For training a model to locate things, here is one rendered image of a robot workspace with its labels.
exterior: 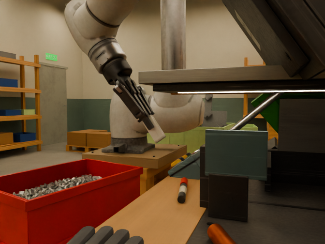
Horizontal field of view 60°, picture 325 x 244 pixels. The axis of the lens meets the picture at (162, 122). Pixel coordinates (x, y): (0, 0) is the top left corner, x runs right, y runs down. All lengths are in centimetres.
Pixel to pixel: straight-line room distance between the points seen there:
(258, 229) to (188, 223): 10
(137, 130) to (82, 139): 545
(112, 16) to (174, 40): 45
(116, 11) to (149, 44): 775
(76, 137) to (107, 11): 602
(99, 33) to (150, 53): 765
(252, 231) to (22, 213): 38
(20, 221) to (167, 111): 69
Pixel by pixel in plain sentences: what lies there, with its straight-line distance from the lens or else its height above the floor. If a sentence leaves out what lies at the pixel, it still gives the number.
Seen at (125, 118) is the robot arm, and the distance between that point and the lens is 113.
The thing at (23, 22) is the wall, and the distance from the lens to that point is 789.
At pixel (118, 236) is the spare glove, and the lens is 37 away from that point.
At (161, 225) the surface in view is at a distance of 45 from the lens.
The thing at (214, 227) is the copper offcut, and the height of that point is 92.
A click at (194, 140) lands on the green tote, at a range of 155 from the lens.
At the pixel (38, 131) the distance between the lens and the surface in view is 707.
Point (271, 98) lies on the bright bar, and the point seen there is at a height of 109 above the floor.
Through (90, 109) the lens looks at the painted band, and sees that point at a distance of 926.
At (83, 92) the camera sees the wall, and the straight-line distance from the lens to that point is 941.
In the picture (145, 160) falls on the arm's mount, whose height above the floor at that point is 88.
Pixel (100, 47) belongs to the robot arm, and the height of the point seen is 123.
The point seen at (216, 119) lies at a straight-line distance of 180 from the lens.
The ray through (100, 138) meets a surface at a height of 34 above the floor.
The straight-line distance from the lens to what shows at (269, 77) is 38.
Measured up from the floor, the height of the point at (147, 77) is 112.
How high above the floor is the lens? 108
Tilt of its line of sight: 4 degrees down
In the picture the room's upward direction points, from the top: straight up
